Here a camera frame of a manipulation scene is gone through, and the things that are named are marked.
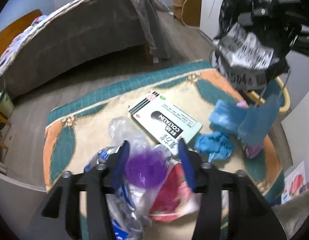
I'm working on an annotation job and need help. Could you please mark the purple spray bottle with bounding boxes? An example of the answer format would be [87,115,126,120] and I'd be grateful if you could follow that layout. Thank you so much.
[125,145,171,189]

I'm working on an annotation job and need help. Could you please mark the clear blue plastic wrapper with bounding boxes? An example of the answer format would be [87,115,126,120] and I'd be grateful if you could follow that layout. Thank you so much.
[83,116,155,240]

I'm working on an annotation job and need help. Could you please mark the black printed plastic bag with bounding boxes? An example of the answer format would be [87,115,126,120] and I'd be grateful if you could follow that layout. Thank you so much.
[212,0,289,92]

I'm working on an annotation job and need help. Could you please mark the purple pink pouch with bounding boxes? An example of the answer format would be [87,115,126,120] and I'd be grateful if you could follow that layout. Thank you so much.
[236,101,264,159]

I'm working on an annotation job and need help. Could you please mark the blue cloth sheet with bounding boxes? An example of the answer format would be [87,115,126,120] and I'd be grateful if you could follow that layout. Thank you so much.
[209,94,280,147]

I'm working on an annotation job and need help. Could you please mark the teal yellow trash bin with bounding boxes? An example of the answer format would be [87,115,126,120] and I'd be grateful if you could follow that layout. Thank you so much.
[246,77,291,114]

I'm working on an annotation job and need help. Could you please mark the white green medicine box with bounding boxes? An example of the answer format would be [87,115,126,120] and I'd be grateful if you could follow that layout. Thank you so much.
[128,90,203,156]

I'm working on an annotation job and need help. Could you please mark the crumpled blue glove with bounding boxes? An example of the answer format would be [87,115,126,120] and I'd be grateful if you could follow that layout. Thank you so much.
[195,131,235,163]

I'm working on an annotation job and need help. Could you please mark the red white snack wrapper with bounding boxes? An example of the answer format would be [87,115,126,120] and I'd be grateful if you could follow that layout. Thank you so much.
[149,161,201,223]

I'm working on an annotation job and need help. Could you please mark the patterned teal orange rug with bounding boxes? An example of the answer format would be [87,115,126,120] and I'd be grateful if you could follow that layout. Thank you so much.
[42,60,286,240]

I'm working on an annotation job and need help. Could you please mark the white air purifier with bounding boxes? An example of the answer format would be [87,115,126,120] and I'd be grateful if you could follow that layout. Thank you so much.
[199,0,223,40]

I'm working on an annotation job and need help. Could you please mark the wooden cabinet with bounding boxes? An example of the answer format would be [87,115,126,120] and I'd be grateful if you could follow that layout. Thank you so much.
[173,0,202,27]

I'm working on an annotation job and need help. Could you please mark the printed flower paper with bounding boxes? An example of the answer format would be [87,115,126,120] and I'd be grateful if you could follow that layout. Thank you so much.
[281,161,309,204]

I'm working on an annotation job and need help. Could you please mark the green white small bin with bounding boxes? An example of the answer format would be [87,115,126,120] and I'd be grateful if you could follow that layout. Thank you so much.
[0,89,14,119]

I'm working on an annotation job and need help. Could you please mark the bed with grey cover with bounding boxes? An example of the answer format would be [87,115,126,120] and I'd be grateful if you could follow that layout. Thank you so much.
[0,0,171,98]

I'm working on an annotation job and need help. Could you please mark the floral quilt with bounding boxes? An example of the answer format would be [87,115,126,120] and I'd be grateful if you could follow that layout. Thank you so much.
[0,0,170,77]

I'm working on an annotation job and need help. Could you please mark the wooden headboard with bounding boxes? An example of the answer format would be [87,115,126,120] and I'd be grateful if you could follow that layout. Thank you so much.
[0,9,42,57]

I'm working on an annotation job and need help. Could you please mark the white power cable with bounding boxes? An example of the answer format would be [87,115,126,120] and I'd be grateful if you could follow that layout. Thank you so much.
[180,0,195,28]

